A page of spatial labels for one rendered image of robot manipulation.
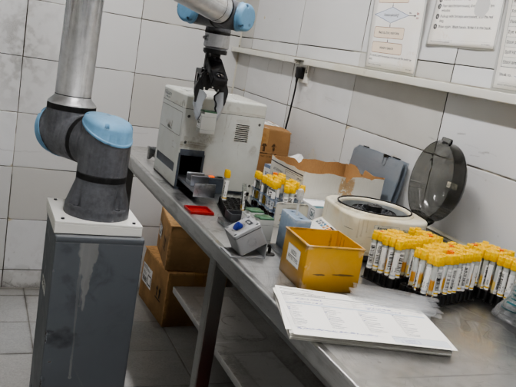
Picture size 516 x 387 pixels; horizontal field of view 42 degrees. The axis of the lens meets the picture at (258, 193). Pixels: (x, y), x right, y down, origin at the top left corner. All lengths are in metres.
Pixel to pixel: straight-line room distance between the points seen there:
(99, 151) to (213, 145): 0.66
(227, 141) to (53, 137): 0.68
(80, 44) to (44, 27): 1.68
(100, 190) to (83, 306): 0.27
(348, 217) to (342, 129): 0.83
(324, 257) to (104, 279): 0.52
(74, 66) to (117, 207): 0.34
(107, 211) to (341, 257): 0.54
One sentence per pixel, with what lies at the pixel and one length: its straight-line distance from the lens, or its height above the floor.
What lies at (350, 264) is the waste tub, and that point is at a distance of 1.41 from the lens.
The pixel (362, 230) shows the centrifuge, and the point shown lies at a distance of 1.66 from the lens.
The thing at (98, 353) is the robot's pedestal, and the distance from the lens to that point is 1.66.
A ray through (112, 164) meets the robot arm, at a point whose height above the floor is 1.03.
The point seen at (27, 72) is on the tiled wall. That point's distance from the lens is 3.31.
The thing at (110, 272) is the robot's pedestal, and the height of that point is 0.79.
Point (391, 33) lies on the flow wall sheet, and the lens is 2.27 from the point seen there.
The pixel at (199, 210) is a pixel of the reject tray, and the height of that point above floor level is 0.88.
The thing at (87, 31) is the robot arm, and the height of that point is 1.31.
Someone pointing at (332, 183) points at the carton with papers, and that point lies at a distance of 1.99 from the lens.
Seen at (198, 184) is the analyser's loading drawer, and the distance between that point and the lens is 1.96.
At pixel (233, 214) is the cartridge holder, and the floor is 0.91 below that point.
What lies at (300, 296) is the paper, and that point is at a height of 0.89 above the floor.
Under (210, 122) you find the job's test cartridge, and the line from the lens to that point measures 1.99.
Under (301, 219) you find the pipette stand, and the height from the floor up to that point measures 0.98.
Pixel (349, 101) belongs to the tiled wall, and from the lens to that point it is 2.44.
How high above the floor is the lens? 1.34
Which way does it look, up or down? 12 degrees down
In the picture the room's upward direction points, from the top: 10 degrees clockwise
